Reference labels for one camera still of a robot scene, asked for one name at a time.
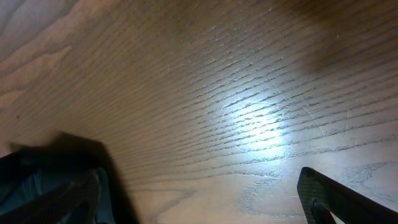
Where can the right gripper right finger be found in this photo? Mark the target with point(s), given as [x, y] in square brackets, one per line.
[323, 198]

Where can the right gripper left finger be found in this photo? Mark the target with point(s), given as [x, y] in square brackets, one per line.
[75, 202]

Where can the black t-shirt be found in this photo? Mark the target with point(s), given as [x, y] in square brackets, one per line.
[26, 176]

